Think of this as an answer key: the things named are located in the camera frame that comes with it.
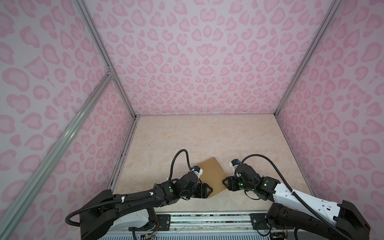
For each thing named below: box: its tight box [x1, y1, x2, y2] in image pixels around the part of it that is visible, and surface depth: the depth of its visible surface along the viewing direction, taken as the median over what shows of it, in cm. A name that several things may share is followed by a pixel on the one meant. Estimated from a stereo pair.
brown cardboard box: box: [198, 157, 227, 198], surface depth 89 cm
